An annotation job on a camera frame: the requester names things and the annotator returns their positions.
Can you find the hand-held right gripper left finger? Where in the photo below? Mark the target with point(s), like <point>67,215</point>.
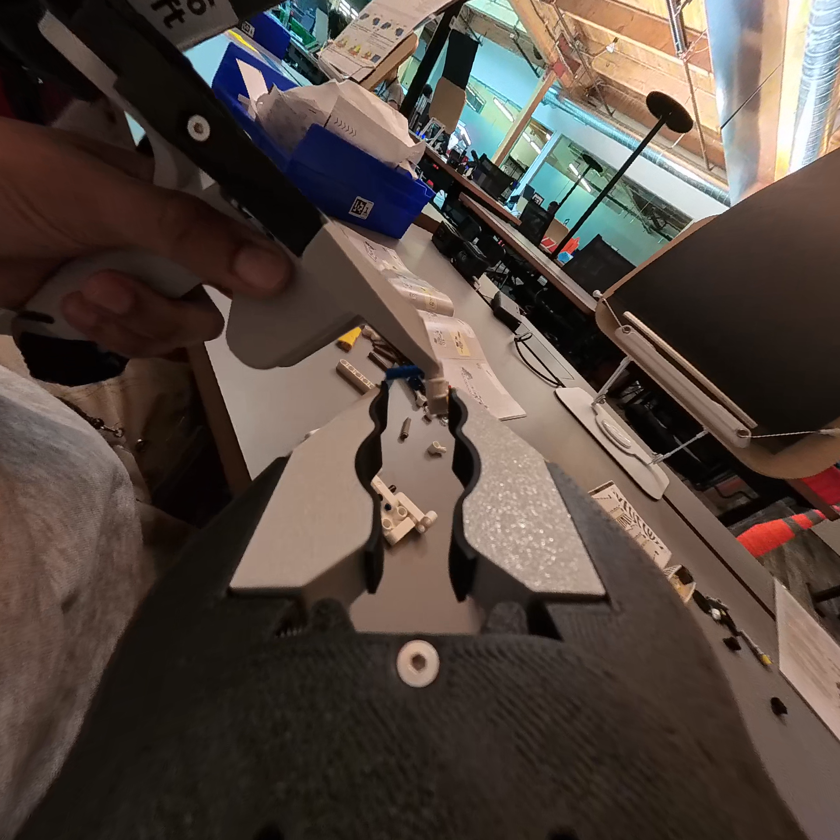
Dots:
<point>308,518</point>

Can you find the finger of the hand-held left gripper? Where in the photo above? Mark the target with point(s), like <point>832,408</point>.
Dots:
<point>354,289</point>

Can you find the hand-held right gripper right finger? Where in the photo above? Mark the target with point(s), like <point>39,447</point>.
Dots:
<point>531,525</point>

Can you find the blue lego pin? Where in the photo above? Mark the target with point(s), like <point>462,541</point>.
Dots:
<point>401,374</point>

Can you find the small white lego connector beam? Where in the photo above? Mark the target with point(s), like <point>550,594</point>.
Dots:
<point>438,397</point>

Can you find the yellow lego panel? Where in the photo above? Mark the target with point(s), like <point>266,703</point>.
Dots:
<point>349,339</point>

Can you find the short white lego liftarm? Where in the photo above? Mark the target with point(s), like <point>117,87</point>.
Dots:
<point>358,376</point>

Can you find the white lego panel assembly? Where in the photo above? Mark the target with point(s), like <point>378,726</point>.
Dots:
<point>400,508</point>

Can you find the lego instruction booklet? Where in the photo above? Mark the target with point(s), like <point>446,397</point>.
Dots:
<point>459,348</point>

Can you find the small black lego pin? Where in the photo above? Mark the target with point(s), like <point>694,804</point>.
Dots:
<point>778,707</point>

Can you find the person's left hand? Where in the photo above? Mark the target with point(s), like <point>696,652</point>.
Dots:
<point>98,216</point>

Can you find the black and white sticker sheet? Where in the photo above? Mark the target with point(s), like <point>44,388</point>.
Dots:
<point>633,525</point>

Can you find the blue plastic bin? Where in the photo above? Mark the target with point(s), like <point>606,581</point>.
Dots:
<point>354,177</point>

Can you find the white monitor stand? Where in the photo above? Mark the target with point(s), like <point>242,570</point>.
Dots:
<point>617,446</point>

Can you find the white paper bag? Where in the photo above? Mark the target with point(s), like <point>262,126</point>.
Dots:
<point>341,124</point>

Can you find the small blue bin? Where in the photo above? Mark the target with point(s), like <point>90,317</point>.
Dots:
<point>269,29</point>

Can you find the background wooden desk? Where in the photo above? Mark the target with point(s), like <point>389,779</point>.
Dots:
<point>472,177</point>
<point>531,253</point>

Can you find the cardboard poster board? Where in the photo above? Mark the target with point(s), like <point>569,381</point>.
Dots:
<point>374,33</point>

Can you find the computer monitor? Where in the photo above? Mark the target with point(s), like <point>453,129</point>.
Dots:
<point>735,315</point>

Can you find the black floor lamp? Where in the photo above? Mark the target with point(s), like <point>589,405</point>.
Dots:
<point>630,157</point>

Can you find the black camera charger box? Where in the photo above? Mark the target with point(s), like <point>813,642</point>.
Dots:
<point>472,259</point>
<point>453,239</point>

